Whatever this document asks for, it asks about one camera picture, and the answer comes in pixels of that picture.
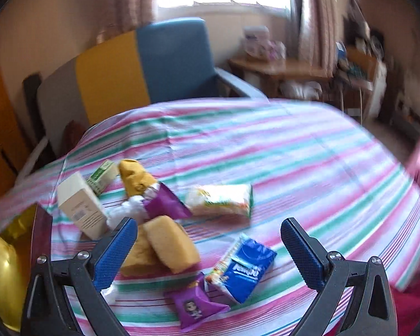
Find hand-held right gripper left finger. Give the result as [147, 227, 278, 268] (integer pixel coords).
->
[21, 217, 139, 336]

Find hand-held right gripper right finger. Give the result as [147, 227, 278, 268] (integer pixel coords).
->
[281, 218, 398, 336]

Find yellow sponge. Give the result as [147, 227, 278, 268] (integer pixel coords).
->
[120, 231, 163, 277]
[143, 215, 201, 274]

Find cream cardboard box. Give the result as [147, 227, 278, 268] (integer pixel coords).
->
[58, 171, 110, 239]

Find blue tissue packet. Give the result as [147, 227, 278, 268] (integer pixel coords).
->
[204, 234, 278, 304]

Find green white carton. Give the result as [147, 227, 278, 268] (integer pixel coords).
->
[87, 160, 120, 197]

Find white green snack packet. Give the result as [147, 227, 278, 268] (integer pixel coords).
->
[185, 184, 254, 220]

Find small purple snack packet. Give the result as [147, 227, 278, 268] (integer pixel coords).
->
[164, 273, 230, 332]

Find gold tin box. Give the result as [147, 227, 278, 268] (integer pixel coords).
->
[0, 203, 54, 331]

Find striped bedsheet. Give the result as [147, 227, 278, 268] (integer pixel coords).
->
[0, 98, 420, 336]

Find brown cloth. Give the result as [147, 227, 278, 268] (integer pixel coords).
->
[65, 121, 85, 148]

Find red cloth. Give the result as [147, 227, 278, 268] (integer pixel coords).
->
[388, 280, 420, 336]

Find wooden wardrobe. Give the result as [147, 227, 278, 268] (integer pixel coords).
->
[0, 31, 32, 190]

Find wooden side desk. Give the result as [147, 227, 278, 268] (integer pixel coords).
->
[228, 56, 337, 99]

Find grey yellow blue sofa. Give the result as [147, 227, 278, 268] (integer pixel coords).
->
[23, 17, 267, 183]

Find cluttered shelf rack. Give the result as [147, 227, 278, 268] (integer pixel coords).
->
[336, 0, 390, 120]

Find pink white packages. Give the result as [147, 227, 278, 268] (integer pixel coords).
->
[241, 25, 288, 61]

